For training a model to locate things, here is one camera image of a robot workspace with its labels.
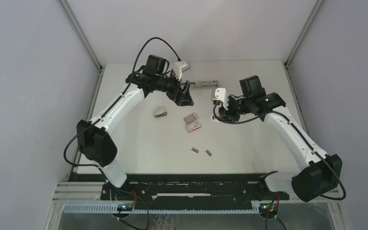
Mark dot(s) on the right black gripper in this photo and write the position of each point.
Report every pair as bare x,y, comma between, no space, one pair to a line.
227,113

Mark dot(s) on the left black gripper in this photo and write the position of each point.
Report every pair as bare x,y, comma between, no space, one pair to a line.
183,97

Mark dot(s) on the staple box tray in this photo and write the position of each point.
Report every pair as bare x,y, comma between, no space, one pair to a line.
190,118

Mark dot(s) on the red white staple box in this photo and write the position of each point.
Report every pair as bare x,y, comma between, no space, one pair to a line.
193,126

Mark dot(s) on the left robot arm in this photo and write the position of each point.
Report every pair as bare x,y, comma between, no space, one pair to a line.
94,136

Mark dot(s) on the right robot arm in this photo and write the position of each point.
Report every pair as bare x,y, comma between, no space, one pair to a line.
319,172

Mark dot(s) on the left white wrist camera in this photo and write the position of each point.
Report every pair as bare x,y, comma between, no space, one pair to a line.
179,68

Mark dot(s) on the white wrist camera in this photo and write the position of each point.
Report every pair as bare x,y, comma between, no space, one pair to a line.
220,96
179,68

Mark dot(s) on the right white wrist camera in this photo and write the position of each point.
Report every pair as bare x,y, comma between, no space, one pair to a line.
220,96

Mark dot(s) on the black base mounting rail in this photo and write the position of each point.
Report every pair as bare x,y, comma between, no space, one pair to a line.
179,191

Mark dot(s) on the right controller board with wires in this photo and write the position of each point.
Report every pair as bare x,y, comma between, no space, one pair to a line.
271,210

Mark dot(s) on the controller board with wires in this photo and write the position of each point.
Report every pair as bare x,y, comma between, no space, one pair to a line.
271,210
130,208

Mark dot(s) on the left controller board with wires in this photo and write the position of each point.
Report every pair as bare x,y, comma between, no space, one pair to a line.
130,208

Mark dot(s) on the white slotted cable duct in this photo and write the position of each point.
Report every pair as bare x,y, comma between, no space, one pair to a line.
91,208

